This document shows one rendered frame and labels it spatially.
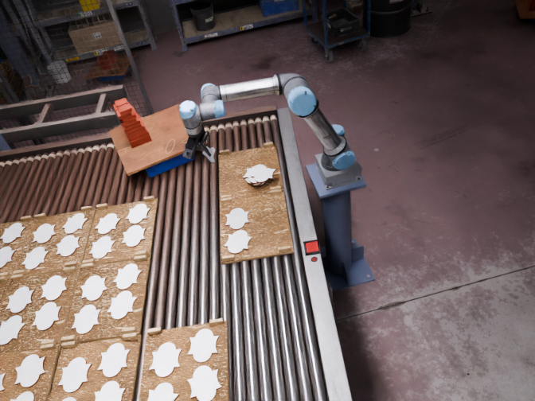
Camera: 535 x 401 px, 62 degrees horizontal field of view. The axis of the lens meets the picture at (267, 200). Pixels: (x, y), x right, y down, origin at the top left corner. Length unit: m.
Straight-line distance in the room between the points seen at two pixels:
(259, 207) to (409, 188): 1.70
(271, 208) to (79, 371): 1.14
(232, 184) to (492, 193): 2.12
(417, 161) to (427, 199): 0.44
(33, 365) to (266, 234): 1.16
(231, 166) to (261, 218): 0.47
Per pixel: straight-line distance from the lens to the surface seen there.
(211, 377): 1.88
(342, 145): 2.22
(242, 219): 2.30
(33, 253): 2.65
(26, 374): 2.22
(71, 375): 2.11
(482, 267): 3.34
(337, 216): 2.71
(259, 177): 2.43
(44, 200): 3.00
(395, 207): 3.61
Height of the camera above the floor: 2.62
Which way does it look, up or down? 45 degrees down
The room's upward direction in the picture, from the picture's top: 11 degrees counter-clockwise
